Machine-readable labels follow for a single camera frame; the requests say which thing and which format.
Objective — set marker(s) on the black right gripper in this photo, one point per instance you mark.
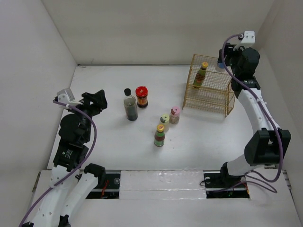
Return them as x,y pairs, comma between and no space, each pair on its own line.
228,49

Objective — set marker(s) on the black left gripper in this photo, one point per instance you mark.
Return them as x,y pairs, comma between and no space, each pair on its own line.
98,99

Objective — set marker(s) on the silver lid white granule jar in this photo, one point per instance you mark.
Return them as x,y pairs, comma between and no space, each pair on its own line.
219,67

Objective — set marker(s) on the yellow cap sauce bottle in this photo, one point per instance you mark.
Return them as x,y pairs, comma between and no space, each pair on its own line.
200,75
159,136

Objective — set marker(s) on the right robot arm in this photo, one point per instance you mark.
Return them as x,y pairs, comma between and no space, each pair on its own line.
269,142

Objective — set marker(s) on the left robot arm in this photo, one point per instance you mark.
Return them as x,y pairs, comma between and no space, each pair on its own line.
68,187

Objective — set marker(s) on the tall dark soy sauce bottle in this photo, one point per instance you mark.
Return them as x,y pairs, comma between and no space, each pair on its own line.
130,105

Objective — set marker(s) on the red lid sauce jar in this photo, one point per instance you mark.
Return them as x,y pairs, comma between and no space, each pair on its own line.
142,94

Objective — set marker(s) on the yellow-green lid spice shaker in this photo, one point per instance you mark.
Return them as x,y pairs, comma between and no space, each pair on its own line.
164,120

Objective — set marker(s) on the pink lid spice shaker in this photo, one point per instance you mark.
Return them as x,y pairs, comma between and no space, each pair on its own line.
174,115

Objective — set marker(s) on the gold wire rack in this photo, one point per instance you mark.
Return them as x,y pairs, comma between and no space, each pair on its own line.
215,96

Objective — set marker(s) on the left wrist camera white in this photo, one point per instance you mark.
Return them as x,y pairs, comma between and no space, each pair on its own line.
65,96

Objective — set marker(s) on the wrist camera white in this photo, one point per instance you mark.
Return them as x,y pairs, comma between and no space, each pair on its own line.
65,96
247,39

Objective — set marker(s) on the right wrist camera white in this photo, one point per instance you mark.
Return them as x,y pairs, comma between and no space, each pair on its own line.
247,39

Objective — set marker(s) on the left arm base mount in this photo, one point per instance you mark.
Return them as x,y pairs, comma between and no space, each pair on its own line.
109,189

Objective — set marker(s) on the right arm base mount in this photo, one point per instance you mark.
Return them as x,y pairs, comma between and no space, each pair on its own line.
216,188

